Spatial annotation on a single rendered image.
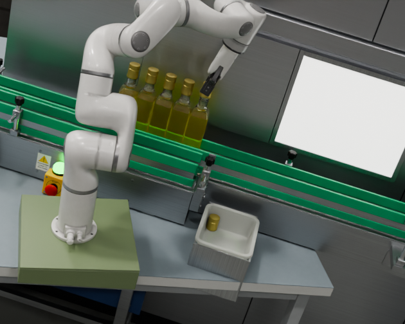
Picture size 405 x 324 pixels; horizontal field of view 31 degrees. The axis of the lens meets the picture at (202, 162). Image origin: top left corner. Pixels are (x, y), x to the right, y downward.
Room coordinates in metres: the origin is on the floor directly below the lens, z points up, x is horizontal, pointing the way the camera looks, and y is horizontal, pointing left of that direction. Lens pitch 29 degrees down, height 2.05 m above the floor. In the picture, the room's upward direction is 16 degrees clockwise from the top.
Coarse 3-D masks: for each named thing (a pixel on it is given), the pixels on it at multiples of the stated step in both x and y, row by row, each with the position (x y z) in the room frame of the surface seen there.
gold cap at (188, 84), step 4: (184, 80) 2.06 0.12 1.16; (188, 80) 2.07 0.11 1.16; (192, 80) 2.08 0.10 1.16; (184, 84) 2.06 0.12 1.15; (188, 84) 2.05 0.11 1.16; (192, 84) 2.06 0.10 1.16; (184, 88) 2.05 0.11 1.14; (188, 88) 2.05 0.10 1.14; (192, 88) 2.06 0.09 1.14; (184, 92) 2.05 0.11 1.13; (188, 92) 2.05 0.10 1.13
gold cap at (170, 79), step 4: (168, 76) 2.06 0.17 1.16; (172, 76) 2.06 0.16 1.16; (176, 76) 2.07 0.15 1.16; (168, 80) 2.06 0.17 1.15; (172, 80) 2.06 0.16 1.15; (164, 84) 2.06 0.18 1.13; (168, 84) 2.06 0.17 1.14; (172, 84) 2.06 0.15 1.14; (168, 88) 2.06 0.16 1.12; (172, 88) 2.06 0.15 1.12
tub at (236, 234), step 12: (216, 204) 1.94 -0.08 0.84; (204, 216) 1.86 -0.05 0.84; (228, 216) 1.93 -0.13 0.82; (240, 216) 1.93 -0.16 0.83; (252, 216) 1.94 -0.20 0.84; (204, 228) 1.90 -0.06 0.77; (228, 228) 1.93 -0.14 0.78; (240, 228) 1.93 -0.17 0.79; (252, 228) 1.92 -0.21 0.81; (204, 240) 1.84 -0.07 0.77; (216, 240) 1.86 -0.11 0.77; (228, 240) 1.88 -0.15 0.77; (240, 240) 1.89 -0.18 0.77; (252, 240) 1.81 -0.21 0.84; (228, 252) 1.72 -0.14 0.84; (240, 252) 1.83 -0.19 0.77; (252, 252) 1.75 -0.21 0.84
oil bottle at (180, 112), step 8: (176, 104) 2.05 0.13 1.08; (184, 104) 2.05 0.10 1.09; (176, 112) 2.04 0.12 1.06; (184, 112) 2.04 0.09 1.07; (176, 120) 2.04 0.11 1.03; (184, 120) 2.04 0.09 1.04; (168, 128) 2.04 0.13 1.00; (176, 128) 2.04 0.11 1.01; (184, 128) 2.04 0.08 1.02; (168, 136) 2.04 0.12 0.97; (176, 136) 2.04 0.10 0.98
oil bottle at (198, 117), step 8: (192, 112) 2.04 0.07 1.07; (200, 112) 2.04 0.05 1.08; (208, 112) 2.06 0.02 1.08; (192, 120) 2.04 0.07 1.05; (200, 120) 2.04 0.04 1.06; (192, 128) 2.04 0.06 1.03; (200, 128) 2.04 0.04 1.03; (184, 136) 2.04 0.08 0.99; (192, 136) 2.04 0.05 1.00; (200, 136) 2.04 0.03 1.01; (184, 144) 2.04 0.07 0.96; (192, 144) 2.04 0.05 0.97; (200, 144) 2.04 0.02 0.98
